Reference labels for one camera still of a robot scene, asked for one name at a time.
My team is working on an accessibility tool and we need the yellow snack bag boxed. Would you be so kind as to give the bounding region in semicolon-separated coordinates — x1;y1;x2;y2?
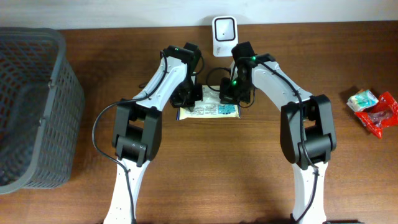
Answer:
176;86;241;121

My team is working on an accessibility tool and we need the red snack bag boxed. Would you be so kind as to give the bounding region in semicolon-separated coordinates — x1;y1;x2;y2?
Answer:
355;91;397;139

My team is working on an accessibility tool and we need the grey plastic basket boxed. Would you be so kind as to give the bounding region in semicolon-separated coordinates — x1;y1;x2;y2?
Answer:
1;27;85;194

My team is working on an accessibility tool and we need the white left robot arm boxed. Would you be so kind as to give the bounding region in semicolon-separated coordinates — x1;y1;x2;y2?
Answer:
104;42;203;223

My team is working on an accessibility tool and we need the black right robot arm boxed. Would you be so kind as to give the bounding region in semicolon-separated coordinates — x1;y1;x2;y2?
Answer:
220;42;336;223

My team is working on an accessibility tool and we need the teal tissue pack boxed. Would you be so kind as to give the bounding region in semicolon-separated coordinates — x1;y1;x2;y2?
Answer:
346;90;379;112

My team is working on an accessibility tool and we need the white barcode scanner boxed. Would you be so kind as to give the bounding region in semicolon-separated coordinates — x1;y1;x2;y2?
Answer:
211;16;238;57

